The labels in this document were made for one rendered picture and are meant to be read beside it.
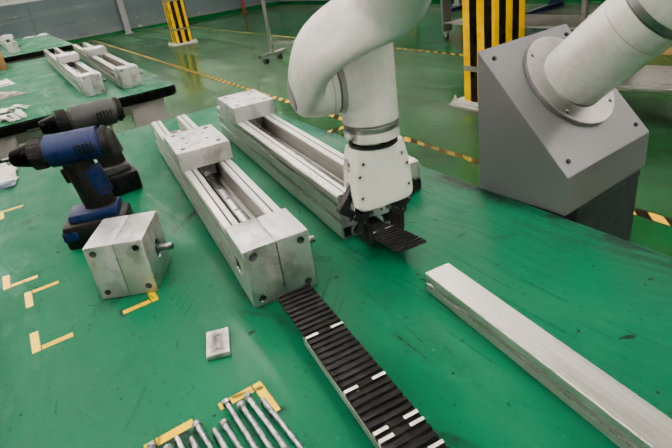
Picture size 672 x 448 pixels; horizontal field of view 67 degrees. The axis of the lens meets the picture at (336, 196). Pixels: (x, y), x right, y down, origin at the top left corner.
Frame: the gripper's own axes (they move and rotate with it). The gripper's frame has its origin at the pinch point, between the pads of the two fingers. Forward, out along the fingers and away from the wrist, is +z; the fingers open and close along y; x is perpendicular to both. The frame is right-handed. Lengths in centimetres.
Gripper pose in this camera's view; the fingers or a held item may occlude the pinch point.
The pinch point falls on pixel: (382, 227)
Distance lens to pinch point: 84.0
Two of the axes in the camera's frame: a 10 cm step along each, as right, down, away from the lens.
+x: -4.4, -3.3, 8.3
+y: 8.9, -3.0, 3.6
